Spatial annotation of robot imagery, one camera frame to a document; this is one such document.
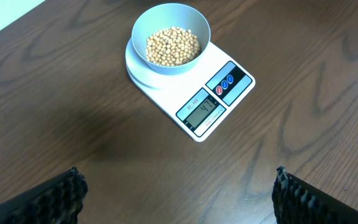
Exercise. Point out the grey bowl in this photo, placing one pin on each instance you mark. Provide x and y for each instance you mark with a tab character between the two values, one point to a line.
165	16

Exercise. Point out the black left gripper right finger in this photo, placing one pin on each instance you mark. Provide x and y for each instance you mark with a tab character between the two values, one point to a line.
297	202

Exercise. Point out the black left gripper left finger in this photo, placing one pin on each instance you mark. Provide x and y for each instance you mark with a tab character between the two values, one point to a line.
58	200

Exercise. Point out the white kitchen scale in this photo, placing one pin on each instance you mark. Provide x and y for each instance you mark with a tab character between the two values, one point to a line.
199	99

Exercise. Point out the soybeans in bowl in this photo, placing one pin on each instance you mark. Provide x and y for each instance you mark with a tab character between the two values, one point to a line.
172	47

